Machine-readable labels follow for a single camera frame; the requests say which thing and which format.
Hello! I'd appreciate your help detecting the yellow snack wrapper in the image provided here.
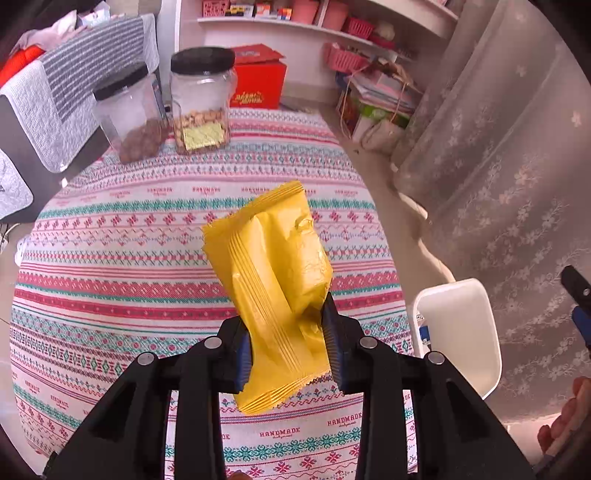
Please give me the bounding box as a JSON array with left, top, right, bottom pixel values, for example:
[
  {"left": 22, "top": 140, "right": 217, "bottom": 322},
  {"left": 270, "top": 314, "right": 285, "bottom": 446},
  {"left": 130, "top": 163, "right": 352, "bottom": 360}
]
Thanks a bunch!
[{"left": 202, "top": 181, "right": 332, "bottom": 415}]

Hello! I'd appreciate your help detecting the white trash bin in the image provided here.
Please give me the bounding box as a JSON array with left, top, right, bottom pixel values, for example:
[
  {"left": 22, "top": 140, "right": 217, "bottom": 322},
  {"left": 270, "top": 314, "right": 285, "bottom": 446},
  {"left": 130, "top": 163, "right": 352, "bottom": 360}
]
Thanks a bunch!
[{"left": 410, "top": 278, "right": 502, "bottom": 398}]

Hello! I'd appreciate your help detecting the right hand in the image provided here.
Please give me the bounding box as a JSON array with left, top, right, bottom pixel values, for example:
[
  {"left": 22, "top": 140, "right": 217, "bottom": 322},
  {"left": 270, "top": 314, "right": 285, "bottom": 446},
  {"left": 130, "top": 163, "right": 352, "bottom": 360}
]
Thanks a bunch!
[{"left": 537, "top": 377, "right": 590, "bottom": 453}]

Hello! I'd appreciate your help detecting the blue carton in bin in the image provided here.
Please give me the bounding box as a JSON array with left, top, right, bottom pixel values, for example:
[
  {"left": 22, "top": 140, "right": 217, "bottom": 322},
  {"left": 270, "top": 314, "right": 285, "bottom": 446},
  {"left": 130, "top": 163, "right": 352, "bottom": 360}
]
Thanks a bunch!
[{"left": 417, "top": 313, "right": 431, "bottom": 345}]

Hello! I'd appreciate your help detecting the patterned striped tablecloth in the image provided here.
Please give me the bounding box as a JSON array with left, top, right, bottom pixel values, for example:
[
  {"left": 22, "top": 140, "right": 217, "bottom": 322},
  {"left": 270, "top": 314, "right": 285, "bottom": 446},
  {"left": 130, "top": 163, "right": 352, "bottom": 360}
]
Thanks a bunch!
[{"left": 10, "top": 109, "right": 413, "bottom": 456}]

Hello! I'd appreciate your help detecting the floral lace curtain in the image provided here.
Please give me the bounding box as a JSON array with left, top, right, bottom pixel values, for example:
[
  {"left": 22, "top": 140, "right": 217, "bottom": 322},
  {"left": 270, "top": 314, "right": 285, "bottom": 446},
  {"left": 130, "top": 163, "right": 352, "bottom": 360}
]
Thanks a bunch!
[{"left": 393, "top": 1, "right": 590, "bottom": 422}]

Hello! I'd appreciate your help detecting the white cloth bag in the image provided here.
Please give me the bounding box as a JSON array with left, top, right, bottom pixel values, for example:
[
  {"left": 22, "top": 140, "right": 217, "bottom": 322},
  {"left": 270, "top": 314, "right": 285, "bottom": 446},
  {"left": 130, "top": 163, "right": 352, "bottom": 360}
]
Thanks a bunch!
[{"left": 361, "top": 119, "right": 404, "bottom": 155}]

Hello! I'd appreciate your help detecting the dark nut jar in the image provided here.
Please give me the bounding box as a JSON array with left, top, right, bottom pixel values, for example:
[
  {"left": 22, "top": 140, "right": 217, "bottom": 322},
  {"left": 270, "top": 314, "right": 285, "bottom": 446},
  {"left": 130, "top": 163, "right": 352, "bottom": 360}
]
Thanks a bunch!
[{"left": 92, "top": 62, "right": 168, "bottom": 164}]

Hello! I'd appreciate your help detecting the grey striped quilt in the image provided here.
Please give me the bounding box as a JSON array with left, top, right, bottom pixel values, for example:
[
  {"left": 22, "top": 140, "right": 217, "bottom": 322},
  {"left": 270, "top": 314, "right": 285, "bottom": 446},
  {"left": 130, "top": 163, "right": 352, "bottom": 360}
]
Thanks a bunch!
[{"left": 1, "top": 14, "right": 159, "bottom": 217}]

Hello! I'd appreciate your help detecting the stack of papers and books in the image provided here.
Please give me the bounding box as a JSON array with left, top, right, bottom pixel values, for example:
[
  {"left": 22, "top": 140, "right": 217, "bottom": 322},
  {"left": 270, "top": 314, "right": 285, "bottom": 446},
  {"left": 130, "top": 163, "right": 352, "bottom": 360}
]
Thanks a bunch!
[{"left": 337, "top": 58, "right": 424, "bottom": 119}]

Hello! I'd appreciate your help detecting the nut jar black lid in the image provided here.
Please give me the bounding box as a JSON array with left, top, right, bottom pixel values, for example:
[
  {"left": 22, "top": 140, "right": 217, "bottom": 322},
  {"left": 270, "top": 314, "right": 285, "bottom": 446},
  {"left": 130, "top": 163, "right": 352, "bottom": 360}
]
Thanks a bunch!
[{"left": 169, "top": 46, "right": 238, "bottom": 155}]

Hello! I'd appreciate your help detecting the red gift box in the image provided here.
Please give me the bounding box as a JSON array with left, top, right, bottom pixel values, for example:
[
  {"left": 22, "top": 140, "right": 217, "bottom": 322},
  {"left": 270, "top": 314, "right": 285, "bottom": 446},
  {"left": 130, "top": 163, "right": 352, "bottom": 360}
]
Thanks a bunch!
[{"left": 229, "top": 44, "right": 287, "bottom": 109}]

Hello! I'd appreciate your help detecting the pink basket on floor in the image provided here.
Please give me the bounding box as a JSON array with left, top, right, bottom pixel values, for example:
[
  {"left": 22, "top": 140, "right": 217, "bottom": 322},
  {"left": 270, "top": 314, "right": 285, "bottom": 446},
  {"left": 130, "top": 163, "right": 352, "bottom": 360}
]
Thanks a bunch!
[{"left": 322, "top": 43, "right": 370, "bottom": 74}]

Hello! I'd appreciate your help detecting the small pink shelf basket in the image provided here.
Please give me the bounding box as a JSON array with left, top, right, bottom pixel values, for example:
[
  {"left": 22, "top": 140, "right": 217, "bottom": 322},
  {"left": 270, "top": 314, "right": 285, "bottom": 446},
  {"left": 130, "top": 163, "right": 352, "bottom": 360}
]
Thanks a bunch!
[{"left": 342, "top": 17, "right": 375, "bottom": 40}]

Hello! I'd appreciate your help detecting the white pink shelf unit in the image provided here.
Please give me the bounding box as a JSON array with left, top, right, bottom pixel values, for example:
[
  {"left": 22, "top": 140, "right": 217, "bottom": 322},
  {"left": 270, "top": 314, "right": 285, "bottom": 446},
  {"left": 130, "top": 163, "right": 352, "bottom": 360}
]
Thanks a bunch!
[{"left": 156, "top": 1, "right": 459, "bottom": 103}]

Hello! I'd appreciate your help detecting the pink cup holder left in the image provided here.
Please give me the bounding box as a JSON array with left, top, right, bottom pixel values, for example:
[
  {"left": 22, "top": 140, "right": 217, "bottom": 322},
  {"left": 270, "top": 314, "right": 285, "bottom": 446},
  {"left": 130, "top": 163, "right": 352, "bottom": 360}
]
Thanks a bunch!
[{"left": 291, "top": 0, "right": 320, "bottom": 25}]

